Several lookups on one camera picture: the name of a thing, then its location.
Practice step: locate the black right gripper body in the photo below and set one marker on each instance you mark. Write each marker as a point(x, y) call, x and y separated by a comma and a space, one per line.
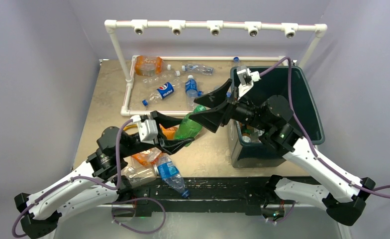
point(245, 112)

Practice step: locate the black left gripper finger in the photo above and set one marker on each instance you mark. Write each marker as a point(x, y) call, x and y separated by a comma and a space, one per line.
point(164, 120)
point(171, 147)

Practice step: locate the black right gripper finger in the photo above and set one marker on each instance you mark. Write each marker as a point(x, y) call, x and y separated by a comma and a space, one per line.
point(215, 117)
point(222, 91)

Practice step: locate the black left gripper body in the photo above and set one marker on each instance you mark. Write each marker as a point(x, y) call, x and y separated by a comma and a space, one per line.
point(134, 148)

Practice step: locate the small orange bottle amber cap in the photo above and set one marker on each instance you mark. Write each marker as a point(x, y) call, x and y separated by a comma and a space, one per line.
point(170, 132)

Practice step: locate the green plastic bottle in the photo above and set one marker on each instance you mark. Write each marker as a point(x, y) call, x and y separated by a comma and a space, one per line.
point(188, 127)

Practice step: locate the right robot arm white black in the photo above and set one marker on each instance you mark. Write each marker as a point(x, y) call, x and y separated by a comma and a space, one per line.
point(340, 194)

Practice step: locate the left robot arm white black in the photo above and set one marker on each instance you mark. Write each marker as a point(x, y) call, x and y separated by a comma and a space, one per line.
point(98, 179)

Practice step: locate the dark green plastic bin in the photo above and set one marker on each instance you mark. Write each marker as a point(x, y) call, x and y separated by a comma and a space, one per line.
point(246, 151)

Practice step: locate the clear bottle blue label right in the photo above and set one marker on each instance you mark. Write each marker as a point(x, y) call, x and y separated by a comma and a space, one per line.
point(208, 92)

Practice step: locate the yellow black pliers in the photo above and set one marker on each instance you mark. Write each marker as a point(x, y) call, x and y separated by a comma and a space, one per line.
point(131, 126)

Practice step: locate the large orange label crushed bottle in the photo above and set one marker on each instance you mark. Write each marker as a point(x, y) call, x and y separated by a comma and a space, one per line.
point(147, 157)

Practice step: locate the blue label water bottle front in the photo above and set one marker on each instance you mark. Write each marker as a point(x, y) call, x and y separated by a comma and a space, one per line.
point(171, 175)

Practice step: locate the blue label bottle upright centre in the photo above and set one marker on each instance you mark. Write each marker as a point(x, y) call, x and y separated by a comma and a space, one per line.
point(191, 91)

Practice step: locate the clear crushed bottle front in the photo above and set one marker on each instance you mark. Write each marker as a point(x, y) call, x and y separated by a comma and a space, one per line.
point(139, 176)

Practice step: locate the clear crushed bottle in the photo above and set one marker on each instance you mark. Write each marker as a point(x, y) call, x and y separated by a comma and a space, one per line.
point(139, 176)
point(195, 68)

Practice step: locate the clear Pepsi bottle blue cap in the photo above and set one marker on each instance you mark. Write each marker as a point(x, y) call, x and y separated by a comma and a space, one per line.
point(159, 93)

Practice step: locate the clear crushed bottle back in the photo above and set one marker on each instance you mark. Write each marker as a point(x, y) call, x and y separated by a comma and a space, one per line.
point(195, 68)

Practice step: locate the clear bottle white cap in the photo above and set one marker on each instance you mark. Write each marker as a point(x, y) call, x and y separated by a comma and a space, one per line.
point(167, 73)

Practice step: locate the orange label bottle far corner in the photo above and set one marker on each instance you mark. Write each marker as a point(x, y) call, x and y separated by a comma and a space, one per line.
point(148, 65)

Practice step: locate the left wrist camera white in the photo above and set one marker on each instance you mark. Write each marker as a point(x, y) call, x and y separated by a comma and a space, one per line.
point(147, 128)

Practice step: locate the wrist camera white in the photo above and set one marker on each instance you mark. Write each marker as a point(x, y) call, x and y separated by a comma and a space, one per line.
point(147, 128)
point(247, 79)

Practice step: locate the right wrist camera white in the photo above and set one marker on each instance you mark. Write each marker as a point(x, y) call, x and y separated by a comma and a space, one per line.
point(247, 79)

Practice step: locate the white PVC pipe frame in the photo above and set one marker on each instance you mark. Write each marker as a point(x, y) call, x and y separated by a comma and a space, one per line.
point(215, 27)

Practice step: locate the black table front rail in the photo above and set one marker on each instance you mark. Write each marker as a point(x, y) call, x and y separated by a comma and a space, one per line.
point(248, 195)

